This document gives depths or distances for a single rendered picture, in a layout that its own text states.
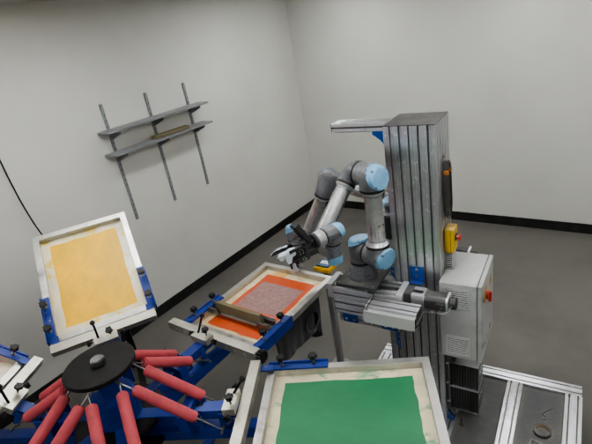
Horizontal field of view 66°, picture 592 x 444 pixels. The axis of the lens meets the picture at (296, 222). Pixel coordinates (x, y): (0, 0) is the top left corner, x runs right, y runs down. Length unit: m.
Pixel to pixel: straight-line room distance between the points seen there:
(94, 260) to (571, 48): 4.52
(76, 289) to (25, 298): 1.21
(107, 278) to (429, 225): 1.96
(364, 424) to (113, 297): 1.68
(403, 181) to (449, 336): 0.87
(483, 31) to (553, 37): 0.66
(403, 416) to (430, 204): 0.97
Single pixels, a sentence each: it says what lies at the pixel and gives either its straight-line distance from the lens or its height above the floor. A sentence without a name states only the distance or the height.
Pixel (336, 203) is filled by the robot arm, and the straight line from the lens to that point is 2.16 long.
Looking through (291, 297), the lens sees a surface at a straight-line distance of 2.95.
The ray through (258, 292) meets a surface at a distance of 3.07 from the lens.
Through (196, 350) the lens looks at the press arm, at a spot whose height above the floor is 1.04.
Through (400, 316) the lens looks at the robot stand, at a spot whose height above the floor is 1.17.
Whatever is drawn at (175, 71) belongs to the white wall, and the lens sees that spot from 4.95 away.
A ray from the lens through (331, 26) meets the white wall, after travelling 6.07.
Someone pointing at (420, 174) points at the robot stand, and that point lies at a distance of 2.27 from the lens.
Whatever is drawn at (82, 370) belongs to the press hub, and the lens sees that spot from 2.27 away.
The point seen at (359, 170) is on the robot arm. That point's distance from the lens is 2.11.
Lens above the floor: 2.54
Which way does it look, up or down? 23 degrees down
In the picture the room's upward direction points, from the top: 10 degrees counter-clockwise
